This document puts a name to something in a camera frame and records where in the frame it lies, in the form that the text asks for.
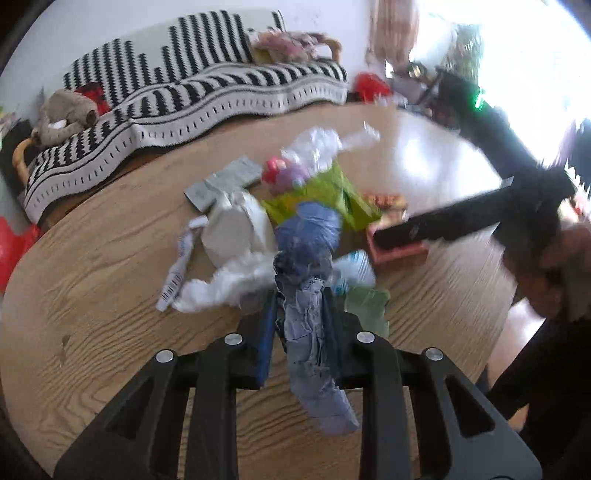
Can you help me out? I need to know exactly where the green snack bag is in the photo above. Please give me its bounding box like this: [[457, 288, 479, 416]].
[[260, 162, 382, 232]]

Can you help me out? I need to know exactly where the pink cartoon cushion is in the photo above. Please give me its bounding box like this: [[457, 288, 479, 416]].
[[247, 29, 329, 64]]

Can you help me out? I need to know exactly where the pink patterned curtain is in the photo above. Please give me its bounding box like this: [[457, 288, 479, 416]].
[[366, 0, 419, 70]]

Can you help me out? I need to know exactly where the red bear plastic stool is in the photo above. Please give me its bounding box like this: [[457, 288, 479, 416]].
[[0, 218, 41, 293]]

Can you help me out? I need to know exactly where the black white striped sofa blanket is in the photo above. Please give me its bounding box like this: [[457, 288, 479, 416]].
[[23, 9, 348, 223]]

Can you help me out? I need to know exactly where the white tissue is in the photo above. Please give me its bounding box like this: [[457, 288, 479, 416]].
[[171, 190, 277, 313]]

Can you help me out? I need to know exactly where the clear plastic bottle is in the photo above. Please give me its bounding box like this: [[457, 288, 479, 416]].
[[329, 250, 377, 295]]

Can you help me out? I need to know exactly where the red snack box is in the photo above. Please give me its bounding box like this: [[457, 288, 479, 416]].
[[363, 193, 429, 269]]

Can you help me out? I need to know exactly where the white barcode receipt strip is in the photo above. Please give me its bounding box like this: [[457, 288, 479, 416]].
[[155, 215, 208, 312]]

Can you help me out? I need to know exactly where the wooden sofa frame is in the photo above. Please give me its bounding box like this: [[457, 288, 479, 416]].
[[12, 138, 40, 187]]

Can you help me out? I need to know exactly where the blue denim cloth scrap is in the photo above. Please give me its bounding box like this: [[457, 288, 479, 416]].
[[273, 202, 359, 436]]

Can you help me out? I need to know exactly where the clear plastic bag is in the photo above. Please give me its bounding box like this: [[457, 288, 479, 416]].
[[280, 122, 381, 174]]

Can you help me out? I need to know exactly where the person right hand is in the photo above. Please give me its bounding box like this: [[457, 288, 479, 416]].
[[502, 223, 590, 320]]

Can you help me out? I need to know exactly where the grey flat packet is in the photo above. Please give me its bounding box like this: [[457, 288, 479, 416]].
[[184, 156, 263, 213]]

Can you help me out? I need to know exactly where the wooden oval table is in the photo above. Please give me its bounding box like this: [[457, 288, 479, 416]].
[[1, 103, 515, 479]]

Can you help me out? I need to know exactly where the red purple plush toy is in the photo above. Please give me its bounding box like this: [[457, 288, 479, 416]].
[[262, 157, 311, 195]]

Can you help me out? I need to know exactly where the red black cushion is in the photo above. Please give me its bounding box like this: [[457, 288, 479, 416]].
[[75, 82, 111, 116]]

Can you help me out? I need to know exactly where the red plastic bag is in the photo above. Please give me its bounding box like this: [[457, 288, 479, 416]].
[[353, 72, 393, 104]]

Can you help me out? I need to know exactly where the brown plush toy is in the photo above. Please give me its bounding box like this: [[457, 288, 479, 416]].
[[31, 89, 99, 148]]

